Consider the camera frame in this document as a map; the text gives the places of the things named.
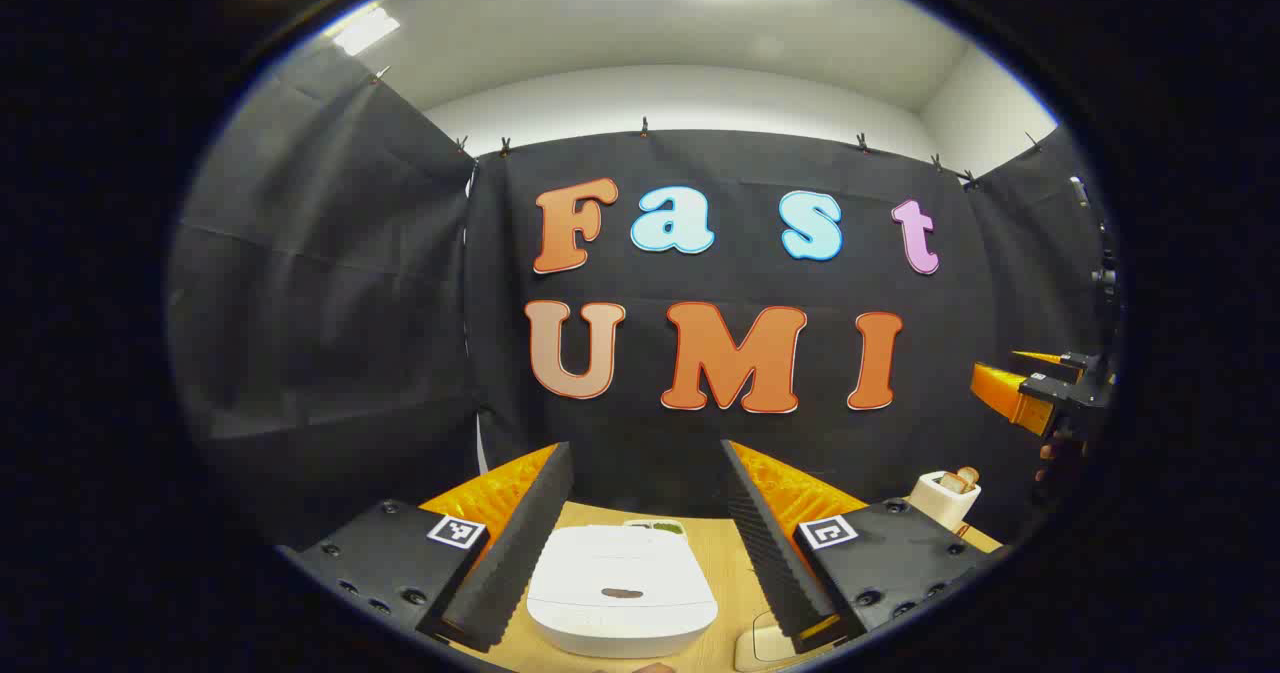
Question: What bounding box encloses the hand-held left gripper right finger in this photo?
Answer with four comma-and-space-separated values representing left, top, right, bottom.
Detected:
720, 439, 1006, 654

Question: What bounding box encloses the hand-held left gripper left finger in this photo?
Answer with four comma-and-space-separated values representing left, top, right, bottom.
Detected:
278, 441, 576, 654

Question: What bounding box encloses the ceiling light panel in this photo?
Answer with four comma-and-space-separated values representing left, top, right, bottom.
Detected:
330, 8, 402, 57

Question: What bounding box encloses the white rice cooker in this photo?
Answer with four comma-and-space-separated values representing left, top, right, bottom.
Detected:
526, 523, 719, 659

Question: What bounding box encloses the white toaster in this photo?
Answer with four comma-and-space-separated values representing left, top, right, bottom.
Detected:
908, 470, 982, 532

